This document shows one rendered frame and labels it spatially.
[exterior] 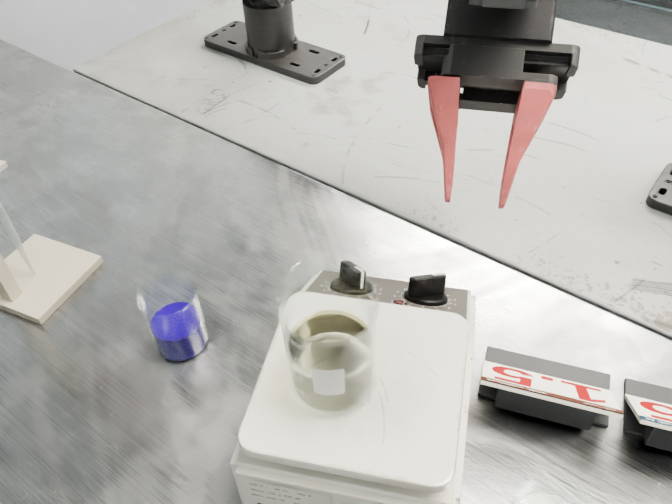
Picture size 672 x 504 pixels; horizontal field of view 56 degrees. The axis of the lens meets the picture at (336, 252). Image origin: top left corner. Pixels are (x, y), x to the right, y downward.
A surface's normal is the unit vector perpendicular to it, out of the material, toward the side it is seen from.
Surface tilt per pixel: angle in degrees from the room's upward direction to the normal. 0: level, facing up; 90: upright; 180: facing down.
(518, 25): 41
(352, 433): 0
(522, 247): 0
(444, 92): 62
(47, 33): 90
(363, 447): 0
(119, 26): 90
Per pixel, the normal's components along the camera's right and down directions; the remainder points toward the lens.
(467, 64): -0.18, -0.09
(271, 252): -0.04, -0.71
